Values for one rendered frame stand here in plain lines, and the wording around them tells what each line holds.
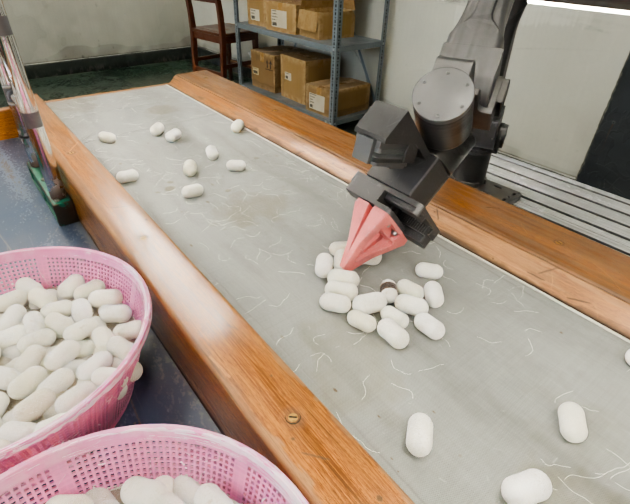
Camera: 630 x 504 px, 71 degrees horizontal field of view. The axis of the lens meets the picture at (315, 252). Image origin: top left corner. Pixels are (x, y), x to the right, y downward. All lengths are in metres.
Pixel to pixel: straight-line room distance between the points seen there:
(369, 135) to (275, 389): 0.25
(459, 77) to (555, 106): 2.13
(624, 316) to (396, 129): 0.30
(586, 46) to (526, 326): 2.09
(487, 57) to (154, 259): 0.43
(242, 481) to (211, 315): 0.16
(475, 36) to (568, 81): 1.98
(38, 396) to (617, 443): 0.47
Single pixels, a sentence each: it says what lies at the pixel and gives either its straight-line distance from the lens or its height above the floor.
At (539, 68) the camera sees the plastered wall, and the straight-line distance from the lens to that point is 2.60.
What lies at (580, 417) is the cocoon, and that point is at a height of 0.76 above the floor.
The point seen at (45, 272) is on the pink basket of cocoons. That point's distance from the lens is 0.59.
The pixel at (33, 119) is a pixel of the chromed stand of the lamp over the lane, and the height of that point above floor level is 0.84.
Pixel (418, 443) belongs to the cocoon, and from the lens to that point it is 0.36.
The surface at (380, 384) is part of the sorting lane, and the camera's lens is 0.41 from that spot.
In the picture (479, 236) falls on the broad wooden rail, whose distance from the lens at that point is 0.60.
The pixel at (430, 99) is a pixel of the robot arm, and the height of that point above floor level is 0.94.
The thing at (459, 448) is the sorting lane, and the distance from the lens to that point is 0.39.
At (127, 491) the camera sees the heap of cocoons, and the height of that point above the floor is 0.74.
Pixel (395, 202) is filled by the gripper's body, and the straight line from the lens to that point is 0.48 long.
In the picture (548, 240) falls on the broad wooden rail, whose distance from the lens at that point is 0.61.
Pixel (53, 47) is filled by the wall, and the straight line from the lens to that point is 4.88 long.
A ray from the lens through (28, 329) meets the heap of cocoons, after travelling 0.52.
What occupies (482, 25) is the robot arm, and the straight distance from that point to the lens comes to 0.59.
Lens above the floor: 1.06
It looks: 35 degrees down
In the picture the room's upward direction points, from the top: 2 degrees clockwise
